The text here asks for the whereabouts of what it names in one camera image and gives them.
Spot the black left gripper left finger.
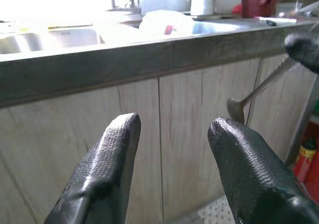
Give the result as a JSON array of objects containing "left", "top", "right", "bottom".
[{"left": 43, "top": 112, "right": 142, "bottom": 224}]

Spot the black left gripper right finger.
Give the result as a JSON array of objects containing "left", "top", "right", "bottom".
[{"left": 207, "top": 117, "right": 319, "bottom": 224}]

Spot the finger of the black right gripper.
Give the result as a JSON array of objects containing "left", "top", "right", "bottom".
[{"left": 284, "top": 32, "right": 319, "bottom": 74}]

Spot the steel spoon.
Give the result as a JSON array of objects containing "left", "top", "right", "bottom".
[{"left": 227, "top": 55, "right": 299, "bottom": 124}]

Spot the flat white board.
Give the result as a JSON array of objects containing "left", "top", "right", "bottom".
[{"left": 259, "top": 16, "right": 298, "bottom": 24}]

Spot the steel utensil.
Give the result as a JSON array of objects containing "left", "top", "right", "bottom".
[{"left": 295, "top": 1, "right": 319, "bottom": 17}]

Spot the wood grain cabinet door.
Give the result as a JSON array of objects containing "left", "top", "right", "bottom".
[
  {"left": 0, "top": 78, "right": 162, "bottom": 224},
  {"left": 249, "top": 53, "right": 316, "bottom": 164},
  {"left": 159, "top": 58, "right": 260, "bottom": 222}
]

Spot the white dotted floor mat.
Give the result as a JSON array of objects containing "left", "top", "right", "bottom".
[{"left": 196, "top": 195, "right": 241, "bottom": 224}]

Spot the red yellow labelled bottle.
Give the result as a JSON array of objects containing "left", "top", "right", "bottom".
[{"left": 293, "top": 138, "right": 318, "bottom": 184}]

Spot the dark red utensil holder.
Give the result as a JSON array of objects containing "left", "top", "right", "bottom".
[{"left": 241, "top": 0, "right": 278, "bottom": 18}]

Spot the red plastic container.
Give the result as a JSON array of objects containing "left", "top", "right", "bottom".
[{"left": 305, "top": 121, "right": 319, "bottom": 204}]

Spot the white electric kettle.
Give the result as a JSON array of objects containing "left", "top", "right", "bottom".
[{"left": 190, "top": 0, "right": 223, "bottom": 20}]

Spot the steel double sink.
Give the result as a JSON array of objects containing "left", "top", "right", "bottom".
[{"left": 0, "top": 19, "right": 250, "bottom": 57}]

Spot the clear plastic bag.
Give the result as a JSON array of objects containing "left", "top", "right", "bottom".
[{"left": 139, "top": 9, "right": 197, "bottom": 35}]

